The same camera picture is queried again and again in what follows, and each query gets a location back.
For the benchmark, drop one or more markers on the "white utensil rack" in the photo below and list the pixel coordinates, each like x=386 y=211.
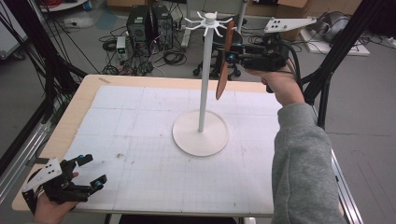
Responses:
x=200 y=137

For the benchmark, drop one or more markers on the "wooden rice spatula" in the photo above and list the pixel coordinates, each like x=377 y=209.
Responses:
x=222 y=81

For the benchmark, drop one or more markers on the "person's left hand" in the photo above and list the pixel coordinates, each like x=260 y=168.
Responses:
x=51 y=213

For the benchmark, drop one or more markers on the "person's right hand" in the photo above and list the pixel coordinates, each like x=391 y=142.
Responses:
x=285 y=85

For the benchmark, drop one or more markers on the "small white power supply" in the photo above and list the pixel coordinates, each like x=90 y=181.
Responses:
x=121 y=43

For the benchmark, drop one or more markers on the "black round stool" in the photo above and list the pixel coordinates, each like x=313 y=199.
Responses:
x=214 y=67

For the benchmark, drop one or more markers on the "black computer tower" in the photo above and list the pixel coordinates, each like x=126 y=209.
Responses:
x=138 y=25
x=163 y=26

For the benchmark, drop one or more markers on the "white metal stand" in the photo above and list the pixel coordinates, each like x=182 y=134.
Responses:
x=188 y=28

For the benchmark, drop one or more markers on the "white grid mat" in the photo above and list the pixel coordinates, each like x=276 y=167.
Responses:
x=149 y=118

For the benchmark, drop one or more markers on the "aluminium rail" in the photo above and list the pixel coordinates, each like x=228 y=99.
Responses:
x=21 y=152
x=348 y=199

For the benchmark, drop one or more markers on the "white flat board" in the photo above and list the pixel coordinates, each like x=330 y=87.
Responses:
x=342 y=48

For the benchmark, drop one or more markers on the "grey bag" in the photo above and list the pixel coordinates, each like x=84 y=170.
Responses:
x=330 y=26

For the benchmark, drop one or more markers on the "brown cardboard box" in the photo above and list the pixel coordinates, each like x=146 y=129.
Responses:
x=289 y=7

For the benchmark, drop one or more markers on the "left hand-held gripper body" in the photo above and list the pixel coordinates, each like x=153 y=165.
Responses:
x=46 y=174

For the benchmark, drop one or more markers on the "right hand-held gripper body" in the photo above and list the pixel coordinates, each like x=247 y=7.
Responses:
x=271 y=60

